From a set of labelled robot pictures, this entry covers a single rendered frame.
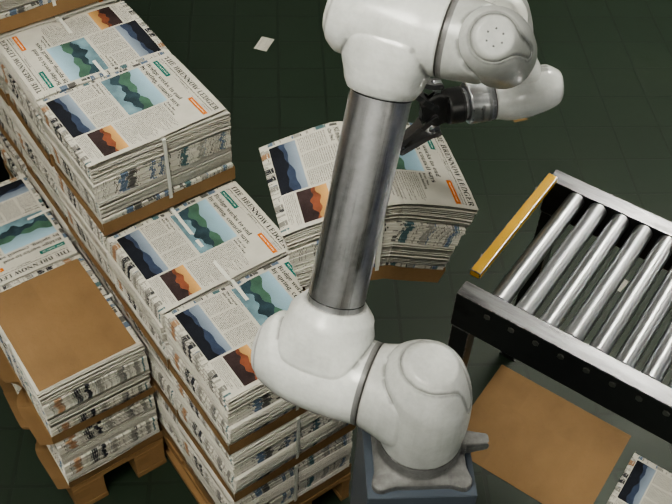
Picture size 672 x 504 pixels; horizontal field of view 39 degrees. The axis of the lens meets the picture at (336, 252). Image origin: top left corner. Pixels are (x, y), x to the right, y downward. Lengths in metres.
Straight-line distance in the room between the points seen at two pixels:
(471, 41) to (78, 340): 1.44
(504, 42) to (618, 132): 2.78
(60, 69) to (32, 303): 0.61
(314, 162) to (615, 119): 2.36
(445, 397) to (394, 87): 0.51
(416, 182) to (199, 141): 0.61
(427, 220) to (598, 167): 2.02
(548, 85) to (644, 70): 2.55
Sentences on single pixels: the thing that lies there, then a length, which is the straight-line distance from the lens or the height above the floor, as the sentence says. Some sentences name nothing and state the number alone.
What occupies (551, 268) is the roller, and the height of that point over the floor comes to 0.80.
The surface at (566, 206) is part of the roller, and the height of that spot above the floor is 0.80.
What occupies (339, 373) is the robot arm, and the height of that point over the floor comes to 1.22.
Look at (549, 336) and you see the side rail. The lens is 2.26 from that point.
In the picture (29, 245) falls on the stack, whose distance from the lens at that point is 2.73.
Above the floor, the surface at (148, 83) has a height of 1.07.
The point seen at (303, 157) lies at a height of 1.16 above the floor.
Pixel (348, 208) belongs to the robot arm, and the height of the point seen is 1.46.
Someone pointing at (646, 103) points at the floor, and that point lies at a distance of 4.34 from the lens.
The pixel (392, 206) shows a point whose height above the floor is 1.18.
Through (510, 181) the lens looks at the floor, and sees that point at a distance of 3.79.
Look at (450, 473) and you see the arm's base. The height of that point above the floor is 1.02.
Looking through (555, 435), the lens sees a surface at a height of 0.00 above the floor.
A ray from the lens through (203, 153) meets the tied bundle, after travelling 2.37.
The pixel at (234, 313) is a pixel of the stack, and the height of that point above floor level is 0.83.
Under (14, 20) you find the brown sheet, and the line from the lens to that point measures 2.67.
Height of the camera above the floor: 2.54
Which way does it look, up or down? 48 degrees down
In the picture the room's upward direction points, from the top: 3 degrees clockwise
